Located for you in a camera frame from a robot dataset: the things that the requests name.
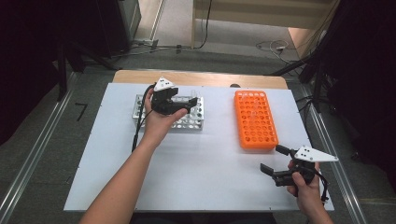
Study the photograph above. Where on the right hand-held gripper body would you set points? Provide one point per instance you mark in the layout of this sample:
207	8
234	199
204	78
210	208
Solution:
314	155

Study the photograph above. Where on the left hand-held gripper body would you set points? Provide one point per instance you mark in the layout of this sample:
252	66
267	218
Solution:
164	104

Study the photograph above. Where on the clear glass test tube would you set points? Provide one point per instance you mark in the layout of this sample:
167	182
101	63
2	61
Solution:
253	104
194	93

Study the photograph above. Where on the silver metal test tube rack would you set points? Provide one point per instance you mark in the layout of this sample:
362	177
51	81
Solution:
194	121

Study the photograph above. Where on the orange plastic test tube rack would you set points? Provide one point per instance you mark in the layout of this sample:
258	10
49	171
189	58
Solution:
257	133

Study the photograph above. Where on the person's left hand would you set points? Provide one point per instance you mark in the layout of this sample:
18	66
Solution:
160	126

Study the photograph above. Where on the person's right hand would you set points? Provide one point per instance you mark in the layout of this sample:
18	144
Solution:
308	193

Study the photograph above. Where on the wooden table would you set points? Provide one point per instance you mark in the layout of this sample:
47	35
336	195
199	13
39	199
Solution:
211	78

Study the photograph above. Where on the white board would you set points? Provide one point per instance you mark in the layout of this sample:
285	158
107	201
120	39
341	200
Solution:
211	174

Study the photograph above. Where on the thin metal floor strip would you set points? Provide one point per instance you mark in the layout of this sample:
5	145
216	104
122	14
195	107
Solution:
157	20

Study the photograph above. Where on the black tripod stand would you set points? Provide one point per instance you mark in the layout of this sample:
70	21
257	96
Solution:
62	71
317	77

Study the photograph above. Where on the person's dark clothing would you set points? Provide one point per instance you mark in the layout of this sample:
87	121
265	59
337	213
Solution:
205	218

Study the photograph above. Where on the dark grey cabinet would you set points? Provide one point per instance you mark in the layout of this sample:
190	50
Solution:
118	25

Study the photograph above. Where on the black curtain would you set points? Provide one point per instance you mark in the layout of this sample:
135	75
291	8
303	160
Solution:
367	77
31	62

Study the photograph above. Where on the beige desk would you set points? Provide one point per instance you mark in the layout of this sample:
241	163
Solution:
264	14

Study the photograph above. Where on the metal floor rail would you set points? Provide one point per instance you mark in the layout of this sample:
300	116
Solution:
336	180
40	146

